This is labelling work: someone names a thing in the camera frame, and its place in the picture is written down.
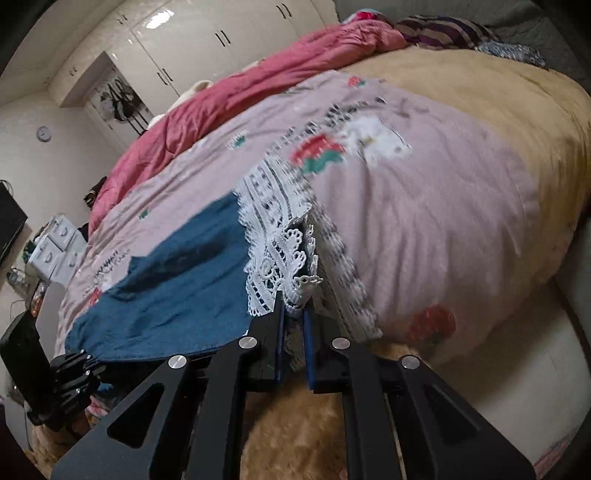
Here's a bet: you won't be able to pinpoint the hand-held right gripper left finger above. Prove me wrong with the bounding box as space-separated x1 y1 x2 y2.
50 288 287 480

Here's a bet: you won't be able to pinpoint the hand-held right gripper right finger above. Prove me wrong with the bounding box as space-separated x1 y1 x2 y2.
302 300 539 480

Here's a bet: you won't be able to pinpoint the blue pants with lace trim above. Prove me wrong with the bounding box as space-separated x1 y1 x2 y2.
65 152 384 374

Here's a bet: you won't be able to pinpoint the fuzzy tan robe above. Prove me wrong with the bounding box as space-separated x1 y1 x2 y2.
28 342 419 480

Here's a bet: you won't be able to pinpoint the white drawer unit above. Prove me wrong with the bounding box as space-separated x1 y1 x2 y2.
24 213 88 283

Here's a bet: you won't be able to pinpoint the pink printed blanket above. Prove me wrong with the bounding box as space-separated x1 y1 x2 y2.
55 69 541 370

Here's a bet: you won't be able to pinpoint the dark patterned bag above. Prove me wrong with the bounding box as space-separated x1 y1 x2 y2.
84 176 109 209

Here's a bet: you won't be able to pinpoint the white bed base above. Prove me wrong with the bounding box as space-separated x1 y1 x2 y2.
443 272 589 464

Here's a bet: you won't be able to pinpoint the cream soft cloth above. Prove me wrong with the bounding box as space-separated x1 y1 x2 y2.
165 80 214 112

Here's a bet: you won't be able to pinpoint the red quilt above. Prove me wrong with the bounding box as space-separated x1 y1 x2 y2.
88 18 409 236

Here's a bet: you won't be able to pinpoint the hanging dark bags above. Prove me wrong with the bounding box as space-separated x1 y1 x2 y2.
98 78 154 136

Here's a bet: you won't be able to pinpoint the tan bedspread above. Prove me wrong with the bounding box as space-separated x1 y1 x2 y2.
342 46 591 289

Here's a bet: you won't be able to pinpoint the white wardrobe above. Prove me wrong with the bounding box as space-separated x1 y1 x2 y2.
46 0 345 144

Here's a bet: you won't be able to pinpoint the purple striped cloth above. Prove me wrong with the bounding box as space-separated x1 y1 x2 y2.
396 15 500 51

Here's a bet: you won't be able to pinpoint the blue patterned cloth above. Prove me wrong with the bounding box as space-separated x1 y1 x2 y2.
475 41 549 71

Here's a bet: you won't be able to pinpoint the grey headboard cushion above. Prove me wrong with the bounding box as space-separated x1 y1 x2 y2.
335 0 585 77

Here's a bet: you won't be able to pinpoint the black wall television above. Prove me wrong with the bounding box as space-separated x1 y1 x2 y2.
0 181 29 269

